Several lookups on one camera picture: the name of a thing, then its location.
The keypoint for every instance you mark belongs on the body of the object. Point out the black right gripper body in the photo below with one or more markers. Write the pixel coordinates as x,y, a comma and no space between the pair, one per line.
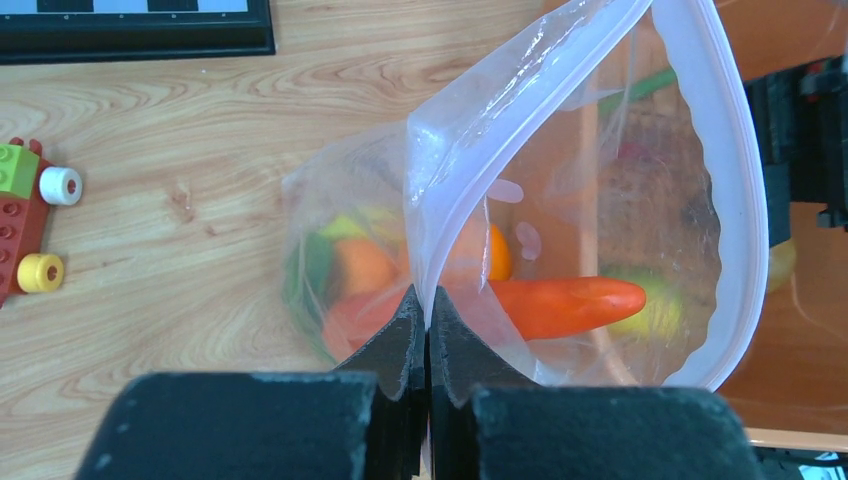
800,120

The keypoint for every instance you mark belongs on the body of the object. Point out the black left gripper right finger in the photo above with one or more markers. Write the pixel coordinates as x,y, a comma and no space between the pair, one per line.
489,421

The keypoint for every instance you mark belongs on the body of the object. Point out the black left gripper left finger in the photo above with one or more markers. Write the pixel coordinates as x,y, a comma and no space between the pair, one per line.
364,419

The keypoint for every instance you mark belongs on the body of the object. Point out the orange toy carrot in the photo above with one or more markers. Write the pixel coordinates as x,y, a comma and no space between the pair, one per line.
539,309

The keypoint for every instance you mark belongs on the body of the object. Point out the brown potato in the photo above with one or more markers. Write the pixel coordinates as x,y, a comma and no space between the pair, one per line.
781,264

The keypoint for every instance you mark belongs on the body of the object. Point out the orange tangerine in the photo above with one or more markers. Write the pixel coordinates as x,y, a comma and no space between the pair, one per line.
483,249
364,266

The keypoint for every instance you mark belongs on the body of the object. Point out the green leafy toy vegetable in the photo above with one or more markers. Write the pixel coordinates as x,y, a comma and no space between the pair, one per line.
306,273

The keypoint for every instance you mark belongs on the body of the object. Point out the green chili pepper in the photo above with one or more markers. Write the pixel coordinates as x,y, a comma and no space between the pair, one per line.
637,91

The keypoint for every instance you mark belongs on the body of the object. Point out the yellow toy banana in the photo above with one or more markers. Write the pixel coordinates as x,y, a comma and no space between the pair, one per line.
367,222

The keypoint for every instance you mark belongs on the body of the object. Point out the clear zip top bag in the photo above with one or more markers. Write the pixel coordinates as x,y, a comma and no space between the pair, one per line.
516,141

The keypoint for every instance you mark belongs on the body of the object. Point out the orange plastic basket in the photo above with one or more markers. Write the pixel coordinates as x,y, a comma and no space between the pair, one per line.
685,197

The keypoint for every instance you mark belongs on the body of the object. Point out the red green toy block car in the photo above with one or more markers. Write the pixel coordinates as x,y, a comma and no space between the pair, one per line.
31,186

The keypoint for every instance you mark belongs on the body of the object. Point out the black grey chessboard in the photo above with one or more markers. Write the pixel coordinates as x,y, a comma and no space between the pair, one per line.
82,31

